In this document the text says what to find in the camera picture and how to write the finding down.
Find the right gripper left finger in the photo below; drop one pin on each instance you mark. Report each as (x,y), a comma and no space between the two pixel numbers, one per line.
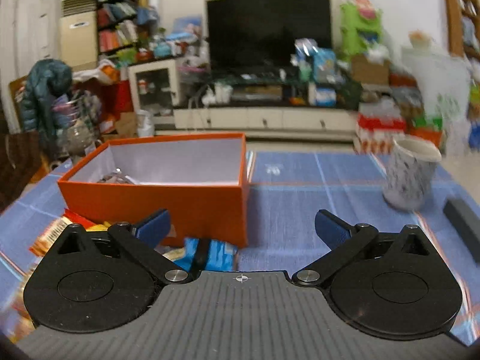
(92,282)

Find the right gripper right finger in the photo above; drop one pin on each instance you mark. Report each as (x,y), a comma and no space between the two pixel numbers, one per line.
(390,285)

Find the blue wafer snack packet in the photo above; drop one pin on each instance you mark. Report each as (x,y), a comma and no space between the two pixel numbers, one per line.
(209,255)

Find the black rectangular block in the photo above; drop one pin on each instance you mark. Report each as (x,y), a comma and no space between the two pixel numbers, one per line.
(466,223)

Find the white patterned cup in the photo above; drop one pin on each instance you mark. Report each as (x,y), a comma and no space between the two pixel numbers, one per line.
(409,172)

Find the orange cardboard shoe box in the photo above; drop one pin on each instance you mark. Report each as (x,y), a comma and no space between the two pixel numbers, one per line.
(200,179)

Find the teal puffer jacket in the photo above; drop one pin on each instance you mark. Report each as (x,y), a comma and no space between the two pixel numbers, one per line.
(48,80)

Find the white glass door cabinet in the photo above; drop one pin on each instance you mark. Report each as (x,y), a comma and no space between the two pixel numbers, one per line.
(155,86)

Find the white tv stand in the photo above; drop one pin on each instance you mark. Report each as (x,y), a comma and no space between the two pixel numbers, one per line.
(289,123)

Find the brown cardboard box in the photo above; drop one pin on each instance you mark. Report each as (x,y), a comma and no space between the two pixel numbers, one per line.
(370,73)

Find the white air conditioner unit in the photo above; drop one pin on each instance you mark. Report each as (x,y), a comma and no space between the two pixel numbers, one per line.
(78,34)

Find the dark bookshelf with books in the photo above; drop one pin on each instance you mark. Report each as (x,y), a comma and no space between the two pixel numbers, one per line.
(117,25)

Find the black television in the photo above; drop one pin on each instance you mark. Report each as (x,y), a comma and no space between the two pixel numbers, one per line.
(244,35)

